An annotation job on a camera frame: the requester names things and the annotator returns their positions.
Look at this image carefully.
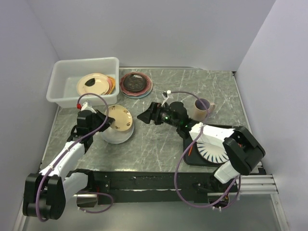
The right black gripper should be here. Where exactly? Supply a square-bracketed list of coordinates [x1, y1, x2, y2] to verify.
[137, 102, 180, 128]

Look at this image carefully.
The cream plate with small motifs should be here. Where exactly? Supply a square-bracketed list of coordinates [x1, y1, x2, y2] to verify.
[108, 104, 133, 131]

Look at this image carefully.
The cream bowl with dark blotch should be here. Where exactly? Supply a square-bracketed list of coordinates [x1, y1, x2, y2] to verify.
[77, 73, 109, 95]

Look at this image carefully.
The cream and pink round plate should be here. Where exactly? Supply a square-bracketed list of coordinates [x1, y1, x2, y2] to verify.
[106, 76, 112, 95]

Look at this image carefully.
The orange woven-pattern square plate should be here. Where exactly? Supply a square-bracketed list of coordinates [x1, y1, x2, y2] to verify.
[108, 76, 116, 94]

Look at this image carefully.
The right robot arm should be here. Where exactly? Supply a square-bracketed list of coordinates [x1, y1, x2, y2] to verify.
[137, 102, 266, 192]

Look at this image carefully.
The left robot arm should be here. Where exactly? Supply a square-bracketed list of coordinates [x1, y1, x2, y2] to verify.
[22, 109, 115, 222]

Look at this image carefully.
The translucent white plastic bin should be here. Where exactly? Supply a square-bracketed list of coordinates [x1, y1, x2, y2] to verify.
[46, 57, 120, 108]

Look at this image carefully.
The white plate under bowl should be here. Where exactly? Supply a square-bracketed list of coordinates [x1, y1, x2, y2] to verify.
[101, 125, 134, 144]

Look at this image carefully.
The pink scalloped plate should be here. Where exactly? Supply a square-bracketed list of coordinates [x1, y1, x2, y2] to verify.
[119, 72, 153, 99]

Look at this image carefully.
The black round patterned plate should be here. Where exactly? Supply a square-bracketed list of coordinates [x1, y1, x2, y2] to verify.
[123, 74, 147, 92]

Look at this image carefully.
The beige mug with purple interior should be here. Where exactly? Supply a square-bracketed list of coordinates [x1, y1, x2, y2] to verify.
[192, 98, 216, 122]

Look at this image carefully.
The white plate with blue stripes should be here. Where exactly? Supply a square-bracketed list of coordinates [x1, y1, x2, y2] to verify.
[197, 142, 229, 164]

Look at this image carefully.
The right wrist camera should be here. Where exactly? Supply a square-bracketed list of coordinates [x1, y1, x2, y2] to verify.
[161, 90, 173, 106]

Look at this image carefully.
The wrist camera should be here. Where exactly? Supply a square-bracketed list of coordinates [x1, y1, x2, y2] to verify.
[77, 101, 94, 112]
[161, 90, 173, 106]

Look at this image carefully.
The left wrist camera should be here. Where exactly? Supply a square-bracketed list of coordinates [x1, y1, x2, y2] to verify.
[77, 101, 94, 112]

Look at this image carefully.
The aluminium rail frame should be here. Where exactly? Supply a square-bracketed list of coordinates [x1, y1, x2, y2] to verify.
[12, 64, 289, 231]

